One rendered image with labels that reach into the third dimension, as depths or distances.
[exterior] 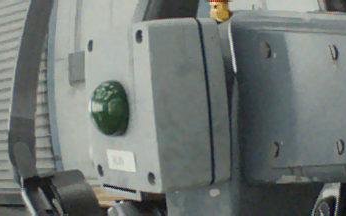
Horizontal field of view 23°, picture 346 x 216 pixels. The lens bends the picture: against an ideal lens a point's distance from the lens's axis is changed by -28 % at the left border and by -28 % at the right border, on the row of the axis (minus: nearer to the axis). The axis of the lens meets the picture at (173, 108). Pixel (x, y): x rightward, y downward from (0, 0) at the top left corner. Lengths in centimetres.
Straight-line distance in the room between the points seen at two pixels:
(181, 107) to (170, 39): 3
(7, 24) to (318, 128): 810
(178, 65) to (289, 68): 7
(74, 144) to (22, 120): 771
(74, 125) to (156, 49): 846
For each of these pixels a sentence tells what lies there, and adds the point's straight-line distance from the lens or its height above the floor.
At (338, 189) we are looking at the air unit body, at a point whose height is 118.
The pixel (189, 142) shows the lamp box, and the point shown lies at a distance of 56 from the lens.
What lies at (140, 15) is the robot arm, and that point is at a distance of 101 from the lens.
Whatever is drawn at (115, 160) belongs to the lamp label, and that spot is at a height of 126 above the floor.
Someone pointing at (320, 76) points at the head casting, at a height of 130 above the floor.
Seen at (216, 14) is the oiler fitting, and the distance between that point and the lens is 63.
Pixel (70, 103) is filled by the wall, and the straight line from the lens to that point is 899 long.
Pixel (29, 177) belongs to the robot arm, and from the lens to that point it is 126.
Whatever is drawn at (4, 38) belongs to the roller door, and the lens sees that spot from 855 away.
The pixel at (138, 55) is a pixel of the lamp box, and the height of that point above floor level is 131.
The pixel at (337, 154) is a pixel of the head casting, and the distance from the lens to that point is 49.
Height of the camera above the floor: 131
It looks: 3 degrees down
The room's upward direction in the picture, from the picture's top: 5 degrees counter-clockwise
